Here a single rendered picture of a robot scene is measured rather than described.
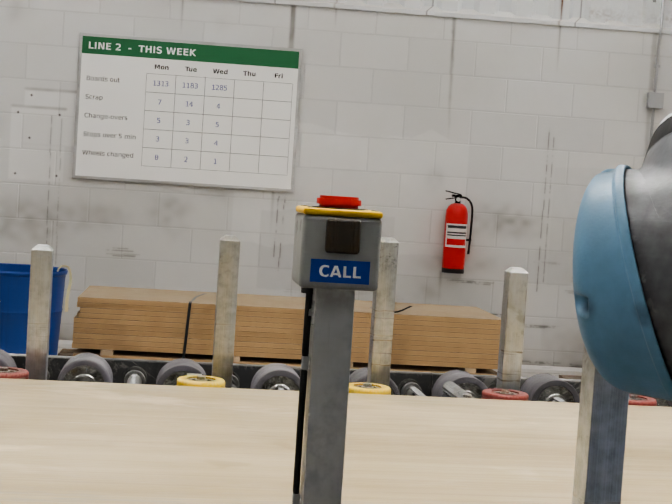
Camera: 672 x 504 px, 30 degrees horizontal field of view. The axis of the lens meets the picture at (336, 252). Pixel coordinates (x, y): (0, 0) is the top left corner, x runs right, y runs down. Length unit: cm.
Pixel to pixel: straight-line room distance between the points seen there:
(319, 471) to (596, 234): 57
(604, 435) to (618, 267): 59
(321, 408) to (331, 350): 5
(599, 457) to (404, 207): 721
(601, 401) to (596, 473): 7
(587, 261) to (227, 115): 768
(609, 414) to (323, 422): 26
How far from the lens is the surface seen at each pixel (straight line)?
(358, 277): 109
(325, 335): 111
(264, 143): 826
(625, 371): 63
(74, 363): 262
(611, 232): 62
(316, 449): 113
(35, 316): 221
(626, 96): 870
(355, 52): 836
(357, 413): 191
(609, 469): 120
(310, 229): 108
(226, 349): 221
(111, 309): 703
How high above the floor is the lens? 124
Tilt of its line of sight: 3 degrees down
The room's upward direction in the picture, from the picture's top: 4 degrees clockwise
